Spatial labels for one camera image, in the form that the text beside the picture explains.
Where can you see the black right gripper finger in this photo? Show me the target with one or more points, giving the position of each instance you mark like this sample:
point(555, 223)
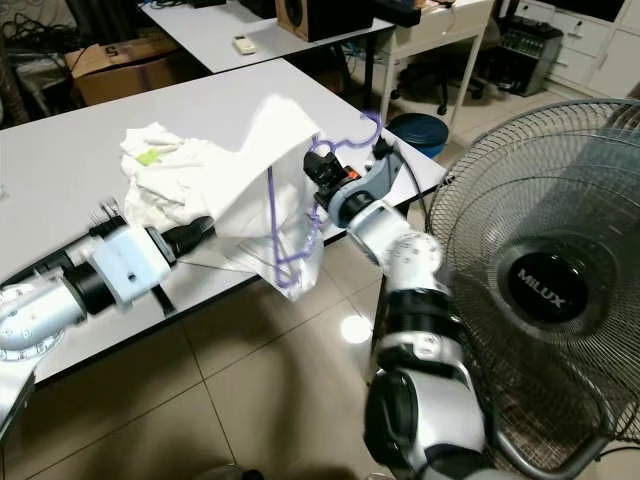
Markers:
point(319, 178)
point(318, 154)

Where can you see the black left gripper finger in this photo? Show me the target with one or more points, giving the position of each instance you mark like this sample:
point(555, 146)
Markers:
point(202, 232)

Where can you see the white t-shirt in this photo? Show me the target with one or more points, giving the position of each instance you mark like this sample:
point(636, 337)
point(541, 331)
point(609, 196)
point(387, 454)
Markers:
point(260, 170)

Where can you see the purple plastic hanger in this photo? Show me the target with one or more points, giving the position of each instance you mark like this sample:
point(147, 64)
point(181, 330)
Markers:
point(285, 280)

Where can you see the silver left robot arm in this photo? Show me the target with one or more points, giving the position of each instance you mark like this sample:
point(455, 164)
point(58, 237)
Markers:
point(40, 325)

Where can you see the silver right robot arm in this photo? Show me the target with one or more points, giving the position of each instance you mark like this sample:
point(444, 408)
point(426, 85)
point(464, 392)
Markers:
point(400, 250)

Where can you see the dark blue round bin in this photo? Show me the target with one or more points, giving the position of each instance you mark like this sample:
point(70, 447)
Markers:
point(420, 135)

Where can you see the white remote control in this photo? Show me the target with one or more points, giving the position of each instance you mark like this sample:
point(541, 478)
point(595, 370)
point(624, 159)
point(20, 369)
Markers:
point(245, 44)

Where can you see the large white work table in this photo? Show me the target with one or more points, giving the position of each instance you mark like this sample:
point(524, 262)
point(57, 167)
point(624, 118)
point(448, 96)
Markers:
point(80, 150)

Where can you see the brown wooden speaker box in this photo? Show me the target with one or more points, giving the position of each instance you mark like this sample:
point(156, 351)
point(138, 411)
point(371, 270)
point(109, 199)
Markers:
point(322, 18)

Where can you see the small white table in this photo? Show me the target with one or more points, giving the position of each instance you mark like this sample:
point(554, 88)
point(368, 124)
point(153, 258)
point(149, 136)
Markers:
point(210, 25)

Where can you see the open brown cardboard box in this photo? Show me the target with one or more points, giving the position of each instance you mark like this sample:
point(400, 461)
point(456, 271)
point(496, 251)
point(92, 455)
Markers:
point(125, 72)

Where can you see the white desk with thin legs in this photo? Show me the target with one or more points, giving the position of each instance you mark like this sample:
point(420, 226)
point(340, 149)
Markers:
point(445, 22)

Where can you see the black audio mixer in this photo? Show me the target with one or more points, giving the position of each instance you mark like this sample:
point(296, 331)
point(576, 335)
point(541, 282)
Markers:
point(518, 55)

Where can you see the black standing fan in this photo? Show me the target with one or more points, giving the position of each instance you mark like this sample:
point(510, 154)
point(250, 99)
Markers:
point(550, 285)

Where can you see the white chest of drawers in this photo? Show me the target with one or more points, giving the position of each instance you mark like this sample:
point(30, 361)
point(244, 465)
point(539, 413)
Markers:
point(600, 45)

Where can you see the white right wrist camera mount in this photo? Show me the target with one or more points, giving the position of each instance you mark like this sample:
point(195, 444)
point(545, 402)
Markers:
point(375, 180)

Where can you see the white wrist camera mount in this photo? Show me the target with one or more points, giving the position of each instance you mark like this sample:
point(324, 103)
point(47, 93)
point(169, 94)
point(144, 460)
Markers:
point(375, 180)
point(130, 265)

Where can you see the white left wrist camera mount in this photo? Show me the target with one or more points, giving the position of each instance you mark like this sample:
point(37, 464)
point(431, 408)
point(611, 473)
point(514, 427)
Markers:
point(130, 265)

